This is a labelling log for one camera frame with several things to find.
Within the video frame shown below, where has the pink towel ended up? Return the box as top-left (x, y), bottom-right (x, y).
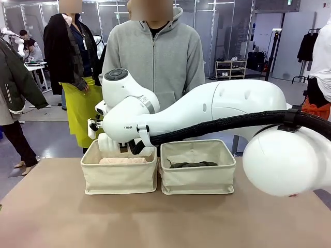
top-left (99, 156), bottom-right (147, 165)

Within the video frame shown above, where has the white towel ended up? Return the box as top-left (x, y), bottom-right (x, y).
top-left (98, 133), bottom-right (156, 158)

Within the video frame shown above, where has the dark grey towel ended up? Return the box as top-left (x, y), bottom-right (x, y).
top-left (167, 160), bottom-right (219, 169)

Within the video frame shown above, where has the cream fabric basket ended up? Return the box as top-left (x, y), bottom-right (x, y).
top-left (159, 139), bottom-right (236, 195)
top-left (80, 141), bottom-right (159, 195)

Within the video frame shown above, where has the person in yellow skirt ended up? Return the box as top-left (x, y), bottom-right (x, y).
top-left (43, 0), bottom-right (107, 154)

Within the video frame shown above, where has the person in grey hoodie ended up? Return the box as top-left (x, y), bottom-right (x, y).
top-left (99, 0), bottom-right (206, 142)

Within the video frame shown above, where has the white table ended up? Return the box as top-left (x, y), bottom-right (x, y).
top-left (231, 102), bottom-right (295, 156)

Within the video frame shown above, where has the white background desk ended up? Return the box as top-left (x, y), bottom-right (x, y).
top-left (24, 61), bottom-right (49, 91)

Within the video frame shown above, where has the person in dark green jacket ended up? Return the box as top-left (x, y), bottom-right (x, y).
top-left (0, 36), bottom-right (49, 176)

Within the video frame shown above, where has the person in grey sweatshirt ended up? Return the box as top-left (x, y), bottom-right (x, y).
top-left (25, 41), bottom-right (44, 63)

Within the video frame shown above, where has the wooden shoe rack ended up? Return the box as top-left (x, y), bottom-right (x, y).
top-left (215, 59), bottom-right (248, 81)

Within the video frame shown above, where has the person in varsity jacket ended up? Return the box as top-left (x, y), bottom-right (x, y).
top-left (19, 29), bottom-right (37, 52)

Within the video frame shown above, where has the black box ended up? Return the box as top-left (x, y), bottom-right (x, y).
top-left (247, 51), bottom-right (267, 72)

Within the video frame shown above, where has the black garment rack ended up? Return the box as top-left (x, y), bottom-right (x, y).
top-left (291, 28), bottom-right (320, 85)

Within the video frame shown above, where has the orange cloth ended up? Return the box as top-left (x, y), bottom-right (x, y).
top-left (301, 98), bottom-right (331, 118)

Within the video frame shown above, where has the black hanging jacket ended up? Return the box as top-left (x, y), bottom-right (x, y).
top-left (296, 33), bottom-right (319, 63)

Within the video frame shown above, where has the person in white jacket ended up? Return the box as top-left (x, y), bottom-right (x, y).
top-left (301, 22), bottom-right (331, 118)

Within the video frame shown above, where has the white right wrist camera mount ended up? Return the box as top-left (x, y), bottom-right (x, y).
top-left (87, 117), bottom-right (104, 138)

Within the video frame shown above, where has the black braided right arm cable sleeve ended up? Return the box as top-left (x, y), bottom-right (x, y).
top-left (129, 108), bottom-right (331, 156)

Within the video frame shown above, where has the black camera pole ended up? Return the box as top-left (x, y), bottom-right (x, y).
top-left (261, 28), bottom-right (282, 82)

